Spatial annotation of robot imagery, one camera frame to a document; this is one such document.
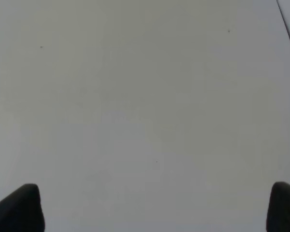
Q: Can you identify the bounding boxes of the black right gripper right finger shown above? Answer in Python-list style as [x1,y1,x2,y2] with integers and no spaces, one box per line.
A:
[266,182,290,232]

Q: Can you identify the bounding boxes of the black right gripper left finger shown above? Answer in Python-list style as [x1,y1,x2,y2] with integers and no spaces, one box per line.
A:
[0,184,45,232]

